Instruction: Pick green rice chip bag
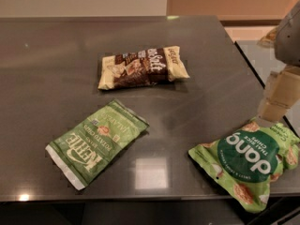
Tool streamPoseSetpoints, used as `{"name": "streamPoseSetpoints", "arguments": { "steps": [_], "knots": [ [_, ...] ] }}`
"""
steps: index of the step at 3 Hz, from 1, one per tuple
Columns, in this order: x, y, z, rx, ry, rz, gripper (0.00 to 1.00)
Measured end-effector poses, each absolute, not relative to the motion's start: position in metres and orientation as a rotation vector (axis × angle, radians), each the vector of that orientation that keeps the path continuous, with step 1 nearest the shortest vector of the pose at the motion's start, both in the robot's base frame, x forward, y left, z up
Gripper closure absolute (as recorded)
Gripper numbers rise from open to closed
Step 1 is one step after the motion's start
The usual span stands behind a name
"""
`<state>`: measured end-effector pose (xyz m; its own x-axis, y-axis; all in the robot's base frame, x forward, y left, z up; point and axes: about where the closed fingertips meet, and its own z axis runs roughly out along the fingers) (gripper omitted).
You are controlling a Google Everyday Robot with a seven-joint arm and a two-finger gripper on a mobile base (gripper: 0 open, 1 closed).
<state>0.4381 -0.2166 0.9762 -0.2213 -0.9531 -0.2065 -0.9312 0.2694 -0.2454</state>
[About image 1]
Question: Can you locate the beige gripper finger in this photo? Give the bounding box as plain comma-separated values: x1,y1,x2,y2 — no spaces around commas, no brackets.
258,65,300,123

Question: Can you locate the brown sea salt chip bag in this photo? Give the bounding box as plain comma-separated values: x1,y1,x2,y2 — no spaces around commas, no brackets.
98,46,189,90

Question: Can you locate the green Kettle potato chip bag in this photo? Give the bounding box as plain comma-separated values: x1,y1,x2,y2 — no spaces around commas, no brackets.
45,99,149,190

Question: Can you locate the green Dang rice chip bag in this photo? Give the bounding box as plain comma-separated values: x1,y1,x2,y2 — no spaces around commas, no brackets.
188,119,300,213

